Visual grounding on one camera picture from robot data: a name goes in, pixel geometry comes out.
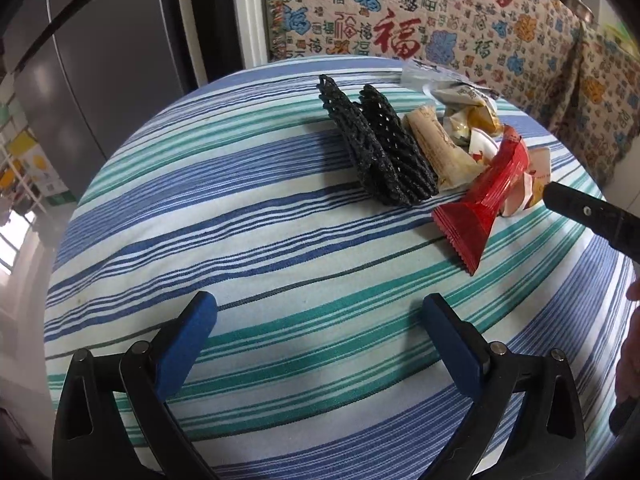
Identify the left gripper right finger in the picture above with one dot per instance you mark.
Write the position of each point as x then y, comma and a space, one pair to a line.
460, 346

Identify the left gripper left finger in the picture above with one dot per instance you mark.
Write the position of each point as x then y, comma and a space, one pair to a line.
179, 343

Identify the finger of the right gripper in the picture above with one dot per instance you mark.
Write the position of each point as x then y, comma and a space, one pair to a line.
618, 227

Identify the small orange white wrapper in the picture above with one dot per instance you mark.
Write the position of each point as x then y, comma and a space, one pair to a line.
528, 189

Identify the red snack wrapper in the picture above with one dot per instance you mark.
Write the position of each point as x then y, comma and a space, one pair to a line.
467, 223

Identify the beige paper wrapper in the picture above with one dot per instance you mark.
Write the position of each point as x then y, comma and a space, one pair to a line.
454, 167

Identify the yellow white snack wrapper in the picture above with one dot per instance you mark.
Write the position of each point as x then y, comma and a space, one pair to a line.
467, 108

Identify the black foam fruit net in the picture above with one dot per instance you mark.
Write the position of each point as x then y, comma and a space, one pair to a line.
414, 175

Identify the person's right hand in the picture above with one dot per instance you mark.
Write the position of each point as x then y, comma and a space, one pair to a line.
627, 381

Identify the striped blue green tablecloth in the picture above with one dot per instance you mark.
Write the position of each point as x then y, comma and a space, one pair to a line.
318, 367

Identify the white storage rack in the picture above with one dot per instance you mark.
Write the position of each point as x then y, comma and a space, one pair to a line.
19, 191

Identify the steel pot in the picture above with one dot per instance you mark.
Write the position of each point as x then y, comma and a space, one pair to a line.
581, 10

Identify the patterned Chinese character blanket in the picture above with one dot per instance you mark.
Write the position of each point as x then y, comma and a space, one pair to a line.
527, 50

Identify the yellow cardboard box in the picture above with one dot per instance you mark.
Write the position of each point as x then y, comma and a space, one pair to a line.
33, 160

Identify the grey refrigerator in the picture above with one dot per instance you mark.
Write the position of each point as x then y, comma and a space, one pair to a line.
88, 73

